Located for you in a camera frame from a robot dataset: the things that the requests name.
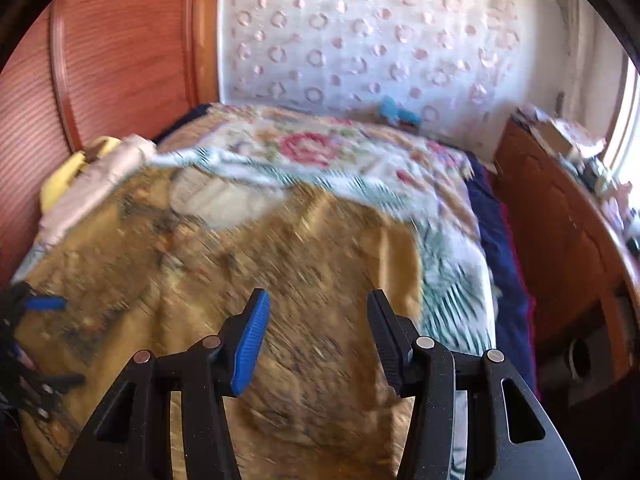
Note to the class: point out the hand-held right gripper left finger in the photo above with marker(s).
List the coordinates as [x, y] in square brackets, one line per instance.
[252, 340]

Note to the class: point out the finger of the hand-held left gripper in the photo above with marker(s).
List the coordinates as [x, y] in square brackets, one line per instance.
[60, 382]
[45, 303]

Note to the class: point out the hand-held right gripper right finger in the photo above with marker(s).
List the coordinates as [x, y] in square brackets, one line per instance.
[387, 340]

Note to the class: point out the gold patterned cloth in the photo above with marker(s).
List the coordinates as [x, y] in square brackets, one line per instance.
[300, 260]

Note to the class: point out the palm leaf print bedsheet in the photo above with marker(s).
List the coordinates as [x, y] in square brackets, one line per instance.
[450, 285]

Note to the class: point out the yellow pillow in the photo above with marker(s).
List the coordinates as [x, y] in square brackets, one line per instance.
[60, 185]

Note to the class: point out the navy blue blanket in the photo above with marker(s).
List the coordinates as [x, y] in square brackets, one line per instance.
[505, 270]

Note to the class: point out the cream pillow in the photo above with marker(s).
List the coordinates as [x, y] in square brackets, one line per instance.
[115, 160]

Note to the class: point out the grey round pipe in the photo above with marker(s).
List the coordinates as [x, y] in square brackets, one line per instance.
[580, 357]

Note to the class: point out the brown wooden cabinet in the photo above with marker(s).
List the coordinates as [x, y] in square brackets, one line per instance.
[550, 235]

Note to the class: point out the floral blanket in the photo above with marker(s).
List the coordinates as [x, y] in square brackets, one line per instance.
[310, 145]

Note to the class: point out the small blue toy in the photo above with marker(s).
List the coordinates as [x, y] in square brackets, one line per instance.
[397, 112]

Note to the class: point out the wooden headboard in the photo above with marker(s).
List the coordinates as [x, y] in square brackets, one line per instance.
[125, 60]

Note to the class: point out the cardboard box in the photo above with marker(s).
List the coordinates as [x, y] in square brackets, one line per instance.
[552, 137]

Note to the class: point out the white curtain with pink circles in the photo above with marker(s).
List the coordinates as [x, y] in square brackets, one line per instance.
[350, 35]

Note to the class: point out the window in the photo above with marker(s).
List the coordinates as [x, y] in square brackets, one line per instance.
[625, 120]

